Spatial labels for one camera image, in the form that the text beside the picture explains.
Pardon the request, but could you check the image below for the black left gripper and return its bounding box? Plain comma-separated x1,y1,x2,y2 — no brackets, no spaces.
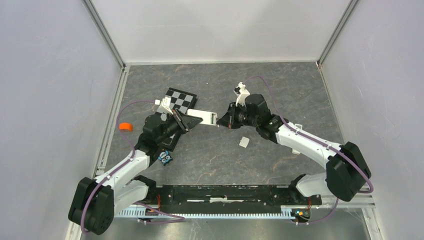
156,107,203,144

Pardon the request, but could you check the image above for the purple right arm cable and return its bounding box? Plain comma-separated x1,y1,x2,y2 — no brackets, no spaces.
243,75,375,226

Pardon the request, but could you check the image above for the blue owl eraser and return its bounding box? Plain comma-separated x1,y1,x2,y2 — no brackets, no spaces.
156,149,174,166

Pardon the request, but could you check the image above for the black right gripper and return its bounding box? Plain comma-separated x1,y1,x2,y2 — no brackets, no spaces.
217,102,259,130

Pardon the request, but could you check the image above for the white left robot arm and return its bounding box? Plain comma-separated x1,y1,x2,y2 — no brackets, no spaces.
68,109,203,235

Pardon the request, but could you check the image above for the white slotted cable duct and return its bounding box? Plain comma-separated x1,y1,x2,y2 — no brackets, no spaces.
115,205,295,220

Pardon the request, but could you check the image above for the orange tape roll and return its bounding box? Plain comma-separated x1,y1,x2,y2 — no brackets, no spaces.
118,122,134,133

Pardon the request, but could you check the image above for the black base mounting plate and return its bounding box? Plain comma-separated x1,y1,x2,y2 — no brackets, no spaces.
141,184,322,214

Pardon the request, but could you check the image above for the white remote control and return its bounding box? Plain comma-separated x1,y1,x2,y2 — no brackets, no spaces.
186,109,218,126

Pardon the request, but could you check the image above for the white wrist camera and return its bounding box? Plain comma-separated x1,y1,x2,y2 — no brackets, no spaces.
233,82,250,107
154,96,173,115

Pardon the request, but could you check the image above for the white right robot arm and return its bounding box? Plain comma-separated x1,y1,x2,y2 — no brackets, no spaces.
217,94,372,204

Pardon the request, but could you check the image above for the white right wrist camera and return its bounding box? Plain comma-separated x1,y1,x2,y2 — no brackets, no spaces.
233,82,250,107

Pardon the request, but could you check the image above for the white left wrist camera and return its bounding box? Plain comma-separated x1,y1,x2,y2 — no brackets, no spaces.
154,96,173,115

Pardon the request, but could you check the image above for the white battery cover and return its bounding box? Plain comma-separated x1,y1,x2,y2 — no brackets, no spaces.
239,136,250,148

